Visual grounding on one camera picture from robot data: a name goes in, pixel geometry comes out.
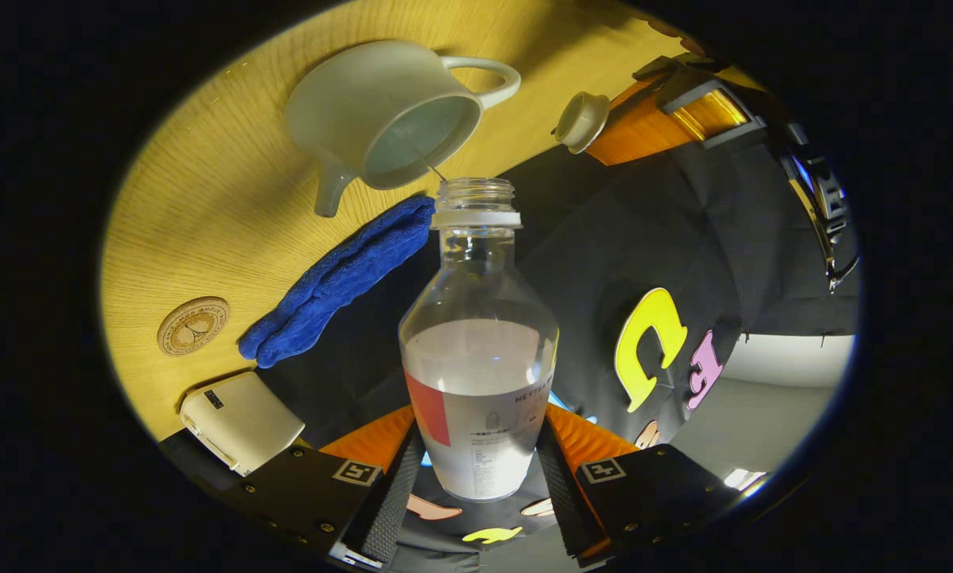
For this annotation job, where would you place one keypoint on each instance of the white blue-patterned teacup lid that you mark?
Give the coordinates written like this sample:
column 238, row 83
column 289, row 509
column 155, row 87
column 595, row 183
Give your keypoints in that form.
column 581, row 119

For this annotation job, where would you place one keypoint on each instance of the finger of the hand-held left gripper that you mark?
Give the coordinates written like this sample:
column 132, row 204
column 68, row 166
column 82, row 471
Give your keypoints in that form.
column 711, row 111
column 635, row 127

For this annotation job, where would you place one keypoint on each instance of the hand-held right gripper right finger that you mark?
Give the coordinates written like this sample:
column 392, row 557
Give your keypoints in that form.
column 560, row 497

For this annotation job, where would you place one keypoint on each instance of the round wooden coaster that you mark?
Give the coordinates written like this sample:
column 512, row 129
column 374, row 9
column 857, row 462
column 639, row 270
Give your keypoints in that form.
column 193, row 326

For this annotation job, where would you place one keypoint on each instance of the white toaster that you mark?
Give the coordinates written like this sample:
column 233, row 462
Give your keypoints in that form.
column 242, row 422

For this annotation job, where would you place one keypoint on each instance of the blue folded towel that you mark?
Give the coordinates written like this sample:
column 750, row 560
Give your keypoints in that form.
column 333, row 278

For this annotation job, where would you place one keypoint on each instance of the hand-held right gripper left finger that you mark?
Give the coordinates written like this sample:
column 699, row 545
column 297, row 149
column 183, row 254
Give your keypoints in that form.
column 389, row 501

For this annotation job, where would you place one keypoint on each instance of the white ceramic teacup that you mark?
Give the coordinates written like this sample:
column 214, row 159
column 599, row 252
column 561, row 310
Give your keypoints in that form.
column 349, row 103

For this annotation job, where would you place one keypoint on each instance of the clear plastic water bottle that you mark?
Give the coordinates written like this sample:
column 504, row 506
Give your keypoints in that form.
column 480, row 398

